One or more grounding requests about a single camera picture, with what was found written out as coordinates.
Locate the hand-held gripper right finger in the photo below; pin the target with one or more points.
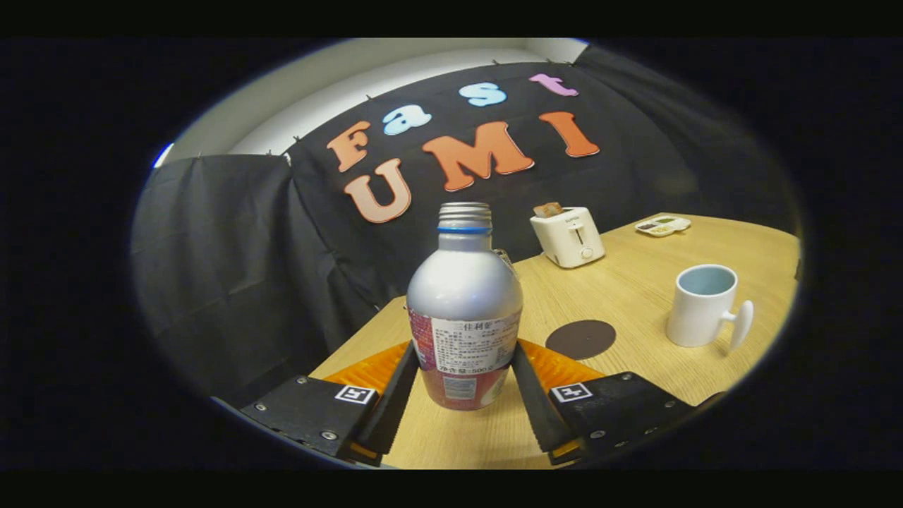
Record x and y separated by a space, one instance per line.
540 416

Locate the black backdrop cloth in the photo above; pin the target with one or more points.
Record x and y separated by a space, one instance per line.
233 282

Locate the brown toast slice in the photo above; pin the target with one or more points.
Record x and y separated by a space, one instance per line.
547 209

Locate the wooden table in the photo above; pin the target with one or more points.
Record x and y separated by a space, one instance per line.
621 282

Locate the white divided sauce tray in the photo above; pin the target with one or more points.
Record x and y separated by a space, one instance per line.
663 225

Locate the silver juice bottle red label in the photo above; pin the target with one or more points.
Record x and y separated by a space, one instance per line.
462 296

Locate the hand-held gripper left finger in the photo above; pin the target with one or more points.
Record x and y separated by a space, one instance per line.
395 416

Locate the dark brown round coaster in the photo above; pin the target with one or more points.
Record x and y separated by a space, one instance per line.
580 339

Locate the white cup blue inside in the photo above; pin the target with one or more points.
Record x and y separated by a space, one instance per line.
695 317

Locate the white toaster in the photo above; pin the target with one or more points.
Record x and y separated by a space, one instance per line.
568 240

